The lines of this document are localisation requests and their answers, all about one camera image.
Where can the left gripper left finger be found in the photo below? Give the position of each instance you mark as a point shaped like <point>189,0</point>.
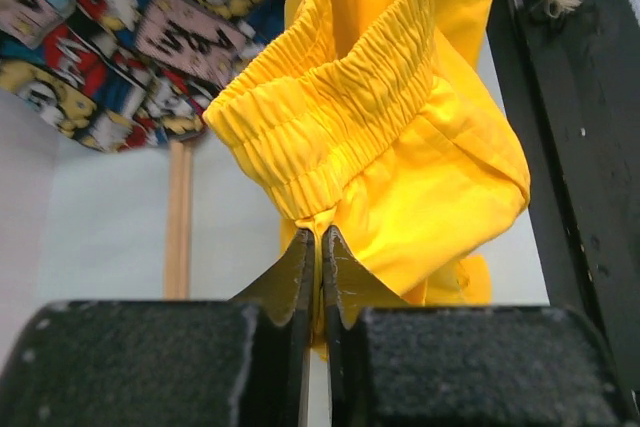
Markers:
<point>275,391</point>

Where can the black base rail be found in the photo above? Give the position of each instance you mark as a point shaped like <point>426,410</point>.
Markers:
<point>571,89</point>

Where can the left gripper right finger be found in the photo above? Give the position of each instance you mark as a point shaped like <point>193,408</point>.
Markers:
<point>348,287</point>

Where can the comic print shorts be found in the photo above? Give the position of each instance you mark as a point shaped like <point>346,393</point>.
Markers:
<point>115,75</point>

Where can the yellow shorts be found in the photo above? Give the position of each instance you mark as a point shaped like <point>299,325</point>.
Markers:
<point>369,116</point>

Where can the wooden clothes rack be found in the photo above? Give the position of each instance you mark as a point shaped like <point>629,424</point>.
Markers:
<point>176,281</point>

